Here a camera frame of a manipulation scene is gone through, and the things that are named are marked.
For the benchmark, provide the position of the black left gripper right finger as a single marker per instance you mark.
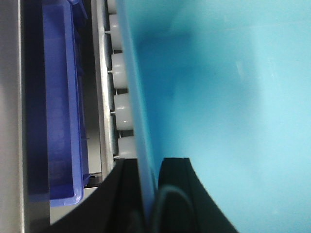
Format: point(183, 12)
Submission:
point(182, 205)

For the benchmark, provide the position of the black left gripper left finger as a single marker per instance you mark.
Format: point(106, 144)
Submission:
point(114, 207)

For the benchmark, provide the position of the light blue plastic bin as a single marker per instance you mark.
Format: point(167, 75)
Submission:
point(227, 84)

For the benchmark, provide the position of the steel shelf upright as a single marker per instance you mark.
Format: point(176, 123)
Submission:
point(19, 213)

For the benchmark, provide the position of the dark blue bin below shelf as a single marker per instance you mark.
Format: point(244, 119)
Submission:
point(56, 145)

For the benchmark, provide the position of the white roller track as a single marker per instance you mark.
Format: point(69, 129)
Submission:
point(115, 114)

